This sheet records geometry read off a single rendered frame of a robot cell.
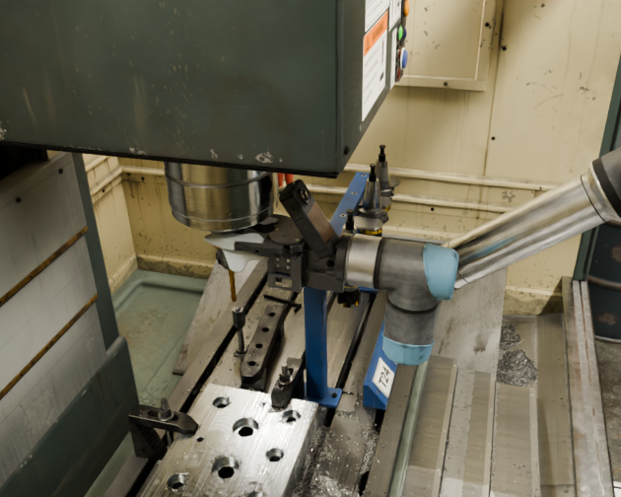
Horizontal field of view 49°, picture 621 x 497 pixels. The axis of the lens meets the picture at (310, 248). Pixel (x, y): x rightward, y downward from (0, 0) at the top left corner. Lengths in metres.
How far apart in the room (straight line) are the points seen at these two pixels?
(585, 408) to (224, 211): 1.06
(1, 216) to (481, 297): 1.31
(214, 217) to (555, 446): 1.13
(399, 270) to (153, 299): 1.57
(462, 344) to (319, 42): 1.32
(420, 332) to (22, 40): 0.64
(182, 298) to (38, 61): 1.58
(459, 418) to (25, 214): 1.06
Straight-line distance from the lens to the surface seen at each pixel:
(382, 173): 1.57
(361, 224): 1.45
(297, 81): 0.76
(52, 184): 1.37
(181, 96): 0.82
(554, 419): 1.85
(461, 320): 1.97
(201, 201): 0.92
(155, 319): 2.31
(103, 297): 1.66
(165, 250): 2.44
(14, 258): 1.31
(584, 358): 1.85
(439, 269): 0.93
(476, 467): 1.57
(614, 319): 3.24
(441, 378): 1.80
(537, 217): 1.02
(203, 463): 1.25
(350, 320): 1.69
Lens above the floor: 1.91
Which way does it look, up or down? 30 degrees down
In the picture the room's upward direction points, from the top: 1 degrees counter-clockwise
